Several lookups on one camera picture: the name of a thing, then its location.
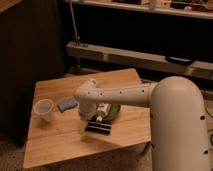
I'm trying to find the wooden folding table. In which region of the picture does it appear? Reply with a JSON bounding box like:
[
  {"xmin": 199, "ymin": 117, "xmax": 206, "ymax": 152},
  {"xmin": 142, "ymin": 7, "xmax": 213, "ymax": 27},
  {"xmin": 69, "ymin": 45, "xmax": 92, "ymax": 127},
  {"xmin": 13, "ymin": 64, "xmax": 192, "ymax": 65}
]
[{"xmin": 23, "ymin": 69, "xmax": 151, "ymax": 169}]

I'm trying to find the metal stand pole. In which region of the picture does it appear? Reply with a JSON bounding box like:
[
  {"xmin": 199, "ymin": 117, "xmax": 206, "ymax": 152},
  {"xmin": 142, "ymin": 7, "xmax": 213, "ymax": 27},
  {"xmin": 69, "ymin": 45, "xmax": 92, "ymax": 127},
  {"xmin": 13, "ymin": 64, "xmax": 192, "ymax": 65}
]
[{"xmin": 69, "ymin": 0, "xmax": 87, "ymax": 47}]

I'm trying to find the green plate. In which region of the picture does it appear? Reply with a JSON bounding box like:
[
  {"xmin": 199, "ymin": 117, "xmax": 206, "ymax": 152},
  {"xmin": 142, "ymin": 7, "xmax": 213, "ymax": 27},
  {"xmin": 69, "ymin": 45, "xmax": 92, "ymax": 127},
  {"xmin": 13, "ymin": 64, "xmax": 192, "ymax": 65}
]
[{"xmin": 102, "ymin": 104, "xmax": 121, "ymax": 122}]

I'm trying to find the blue sponge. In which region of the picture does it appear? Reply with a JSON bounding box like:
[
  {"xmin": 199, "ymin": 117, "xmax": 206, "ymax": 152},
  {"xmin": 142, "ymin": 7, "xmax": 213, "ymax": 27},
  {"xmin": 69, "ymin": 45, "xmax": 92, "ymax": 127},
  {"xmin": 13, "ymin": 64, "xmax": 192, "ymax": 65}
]
[{"xmin": 57, "ymin": 98, "xmax": 77, "ymax": 112}]

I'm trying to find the translucent white cup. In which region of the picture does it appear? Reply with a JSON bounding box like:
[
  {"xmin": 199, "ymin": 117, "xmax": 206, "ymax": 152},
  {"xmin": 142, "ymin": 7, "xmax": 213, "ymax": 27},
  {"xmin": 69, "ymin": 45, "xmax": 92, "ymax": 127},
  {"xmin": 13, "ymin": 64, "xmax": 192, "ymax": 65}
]
[{"xmin": 33, "ymin": 99, "xmax": 54, "ymax": 122}]

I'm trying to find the white glue bottle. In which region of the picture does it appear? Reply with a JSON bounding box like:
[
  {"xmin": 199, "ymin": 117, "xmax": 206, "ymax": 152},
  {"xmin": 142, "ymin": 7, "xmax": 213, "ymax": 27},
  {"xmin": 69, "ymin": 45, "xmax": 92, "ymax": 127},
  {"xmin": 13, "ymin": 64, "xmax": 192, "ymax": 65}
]
[{"xmin": 96, "ymin": 103, "xmax": 111, "ymax": 123}]

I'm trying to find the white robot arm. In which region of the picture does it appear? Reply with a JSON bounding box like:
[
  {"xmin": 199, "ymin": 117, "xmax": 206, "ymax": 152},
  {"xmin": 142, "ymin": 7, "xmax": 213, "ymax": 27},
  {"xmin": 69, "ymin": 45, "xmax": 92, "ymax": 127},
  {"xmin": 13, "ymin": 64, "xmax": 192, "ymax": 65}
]
[{"xmin": 74, "ymin": 76, "xmax": 211, "ymax": 171}]

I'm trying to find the wooden shelf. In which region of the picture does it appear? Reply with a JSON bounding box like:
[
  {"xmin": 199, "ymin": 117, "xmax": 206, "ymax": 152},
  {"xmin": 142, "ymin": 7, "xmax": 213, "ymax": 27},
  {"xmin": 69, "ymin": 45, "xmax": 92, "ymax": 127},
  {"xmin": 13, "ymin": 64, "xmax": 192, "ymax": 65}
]
[{"xmin": 63, "ymin": 0, "xmax": 213, "ymax": 20}]

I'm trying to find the black case handle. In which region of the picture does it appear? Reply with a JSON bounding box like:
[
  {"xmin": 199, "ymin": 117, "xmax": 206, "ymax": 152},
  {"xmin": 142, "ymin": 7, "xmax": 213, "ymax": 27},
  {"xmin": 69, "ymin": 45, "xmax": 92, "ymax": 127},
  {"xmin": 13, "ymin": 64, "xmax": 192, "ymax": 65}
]
[{"xmin": 165, "ymin": 56, "xmax": 195, "ymax": 66}]

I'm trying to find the long grey case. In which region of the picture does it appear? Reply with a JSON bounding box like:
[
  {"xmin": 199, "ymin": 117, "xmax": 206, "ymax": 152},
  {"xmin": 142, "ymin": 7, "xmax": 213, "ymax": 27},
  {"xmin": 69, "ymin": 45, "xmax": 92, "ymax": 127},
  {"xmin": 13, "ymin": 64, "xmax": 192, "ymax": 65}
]
[{"xmin": 66, "ymin": 42, "xmax": 213, "ymax": 80}]

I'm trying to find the black whiteboard eraser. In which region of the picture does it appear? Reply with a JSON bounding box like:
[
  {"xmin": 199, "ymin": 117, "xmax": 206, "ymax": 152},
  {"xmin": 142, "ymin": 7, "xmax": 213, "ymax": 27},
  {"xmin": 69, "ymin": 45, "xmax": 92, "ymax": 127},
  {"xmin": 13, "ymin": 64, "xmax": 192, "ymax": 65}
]
[{"xmin": 85, "ymin": 121, "xmax": 112, "ymax": 135}]

